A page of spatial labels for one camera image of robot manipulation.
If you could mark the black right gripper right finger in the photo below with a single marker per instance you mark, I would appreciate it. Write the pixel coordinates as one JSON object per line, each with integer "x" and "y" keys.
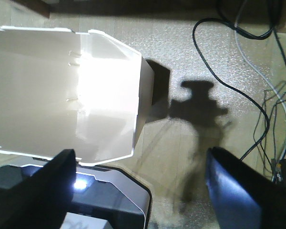
{"x": 241, "y": 197}

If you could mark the white plastic trash bin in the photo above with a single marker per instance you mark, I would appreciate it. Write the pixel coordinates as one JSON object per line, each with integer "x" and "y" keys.
{"x": 61, "y": 89}

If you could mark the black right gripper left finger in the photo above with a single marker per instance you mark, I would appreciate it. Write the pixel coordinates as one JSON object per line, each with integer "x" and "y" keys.
{"x": 42, "y": 200}

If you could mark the robot base black white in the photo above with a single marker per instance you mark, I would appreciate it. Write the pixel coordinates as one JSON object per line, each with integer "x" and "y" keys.
{"x": 111, "y": 194}

